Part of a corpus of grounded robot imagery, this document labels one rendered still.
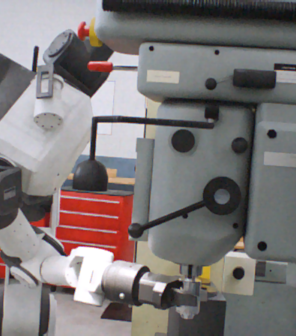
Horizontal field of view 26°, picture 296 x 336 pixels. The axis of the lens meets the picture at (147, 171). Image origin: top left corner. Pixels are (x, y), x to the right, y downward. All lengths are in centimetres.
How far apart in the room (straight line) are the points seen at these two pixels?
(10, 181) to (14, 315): 54
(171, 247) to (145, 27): 42
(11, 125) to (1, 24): 964
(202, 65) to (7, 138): 52
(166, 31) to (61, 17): 967
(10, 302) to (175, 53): 96
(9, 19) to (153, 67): 994
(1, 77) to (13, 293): 63
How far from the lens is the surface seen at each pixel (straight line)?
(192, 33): 117
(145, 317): 314
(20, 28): 1099
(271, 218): 117
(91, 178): 125
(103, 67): 140
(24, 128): 149
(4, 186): 141
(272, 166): 116
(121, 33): 119
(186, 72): 117
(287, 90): 117
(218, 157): 118
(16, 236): 152
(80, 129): 154
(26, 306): 185
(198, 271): 129
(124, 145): 1041
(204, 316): 166
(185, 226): 120
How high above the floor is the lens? 155
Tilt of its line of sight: 3 degrees down
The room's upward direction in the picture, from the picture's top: 4 degrees clockwise
